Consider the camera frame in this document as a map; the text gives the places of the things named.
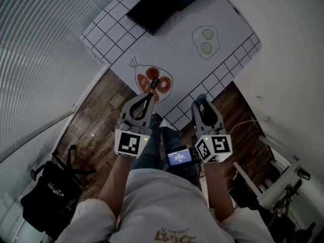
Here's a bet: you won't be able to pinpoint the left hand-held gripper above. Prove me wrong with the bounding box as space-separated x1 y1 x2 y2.
114 92 155 160

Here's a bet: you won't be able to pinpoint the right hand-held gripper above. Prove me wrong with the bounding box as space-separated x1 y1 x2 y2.
191 99 233 165

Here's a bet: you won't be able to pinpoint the person's right forearm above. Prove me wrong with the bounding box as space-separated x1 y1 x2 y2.
201 160 235 223

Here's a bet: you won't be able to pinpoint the person's left forearm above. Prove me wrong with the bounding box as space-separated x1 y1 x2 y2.
98 155 135 220

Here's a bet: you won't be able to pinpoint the person's jeans legs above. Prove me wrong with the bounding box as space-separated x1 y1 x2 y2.
131 112 204 191

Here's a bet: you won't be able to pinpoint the small screen device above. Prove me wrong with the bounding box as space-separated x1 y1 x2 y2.
166 145 196 167

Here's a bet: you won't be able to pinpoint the white grid-patterned table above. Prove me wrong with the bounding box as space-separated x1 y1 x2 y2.
80 0 262 131

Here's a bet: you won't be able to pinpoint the white metal rack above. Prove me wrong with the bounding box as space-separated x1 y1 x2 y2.
232 134 312 212

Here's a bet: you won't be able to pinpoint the flat black box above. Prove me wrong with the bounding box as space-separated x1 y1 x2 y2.
126 0 183 36

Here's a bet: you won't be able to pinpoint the person's white shirt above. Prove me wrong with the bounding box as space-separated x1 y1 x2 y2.
55 168 277 243

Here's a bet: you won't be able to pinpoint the grey window blind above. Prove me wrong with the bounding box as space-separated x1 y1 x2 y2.
0 0 129 159

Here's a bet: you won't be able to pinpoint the black tripod stand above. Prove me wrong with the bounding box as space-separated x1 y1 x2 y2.
253 178 318 243

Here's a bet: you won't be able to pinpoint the white cable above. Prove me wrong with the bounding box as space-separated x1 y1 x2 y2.
227 119 265 137

